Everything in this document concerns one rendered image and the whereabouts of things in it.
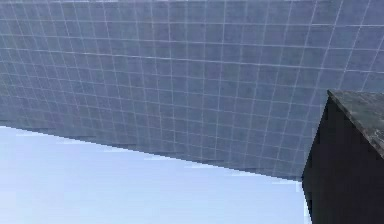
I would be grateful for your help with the black cabinet with stone top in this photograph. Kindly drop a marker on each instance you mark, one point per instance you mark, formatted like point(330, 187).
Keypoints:
point(346, 173)

